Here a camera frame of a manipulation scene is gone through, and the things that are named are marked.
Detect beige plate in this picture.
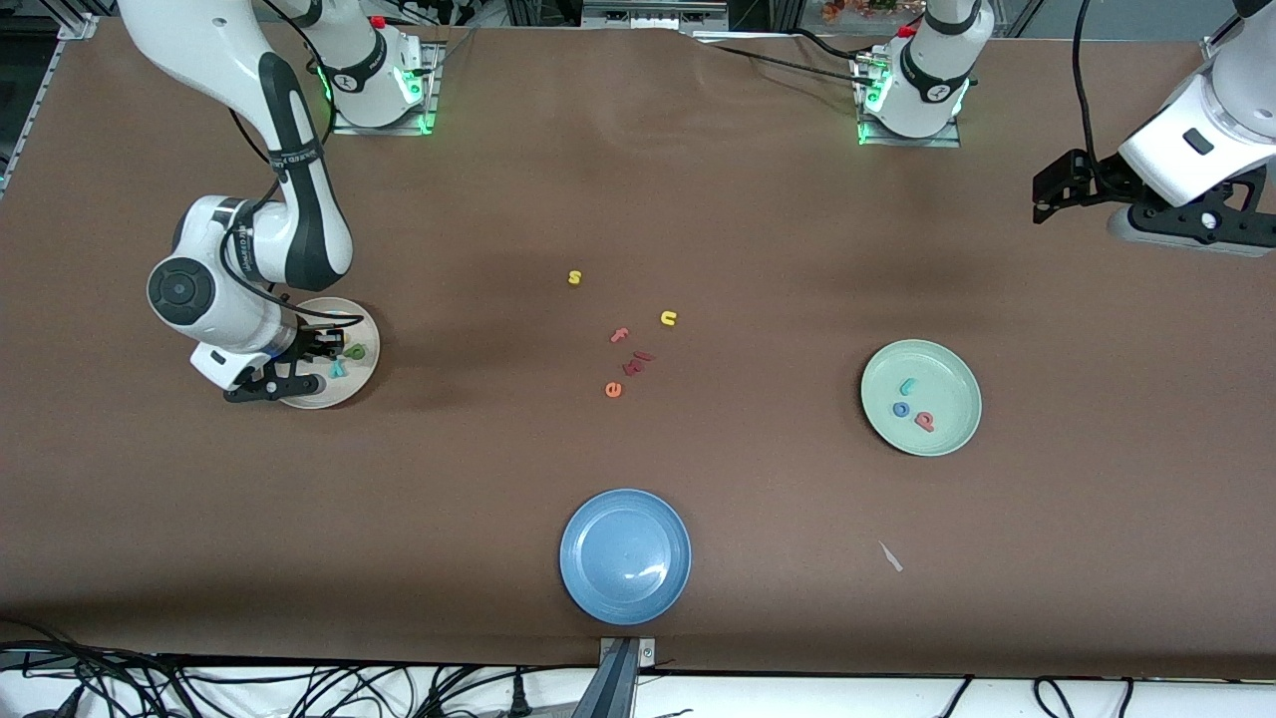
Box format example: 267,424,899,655
274,297,381,410

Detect light green plate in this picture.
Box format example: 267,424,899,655
860,339,983,458

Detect orange flower decoration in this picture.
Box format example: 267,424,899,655
822,0,923,23

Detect brown table mat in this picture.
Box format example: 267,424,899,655
0,18,1276,681

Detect blue plate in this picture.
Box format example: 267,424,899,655
559,488,692,626

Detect silver metal box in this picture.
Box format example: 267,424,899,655
581,0,731,31

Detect aluminium frame rail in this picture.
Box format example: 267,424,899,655
1201,10,1247,67
0,12,101,195

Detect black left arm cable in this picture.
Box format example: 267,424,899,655
1072,0,1127,166

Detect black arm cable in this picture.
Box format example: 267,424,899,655
224,0,345,330
1072,0,1127,166

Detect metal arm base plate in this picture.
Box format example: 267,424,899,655
855,55,963,149
331,40,445,136

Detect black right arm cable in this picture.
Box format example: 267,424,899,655
224,0,345,330

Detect black cable on mat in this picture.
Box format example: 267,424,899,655
698,28,880,89

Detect tangled black cables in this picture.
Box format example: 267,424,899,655
0,618,599,718

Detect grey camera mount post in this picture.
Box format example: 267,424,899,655
596,636,659,718

